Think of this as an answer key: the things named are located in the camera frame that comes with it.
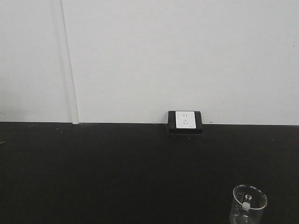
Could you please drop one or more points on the clear glass beaker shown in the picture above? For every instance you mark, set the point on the clear glass beaker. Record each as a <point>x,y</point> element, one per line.
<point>248,205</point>

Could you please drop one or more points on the white wall power socket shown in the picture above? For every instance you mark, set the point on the white wall power socket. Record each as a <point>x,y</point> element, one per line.
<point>185,122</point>

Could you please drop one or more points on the white wall trim strip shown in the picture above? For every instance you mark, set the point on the white wall trim strip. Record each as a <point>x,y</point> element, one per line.
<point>68,73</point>

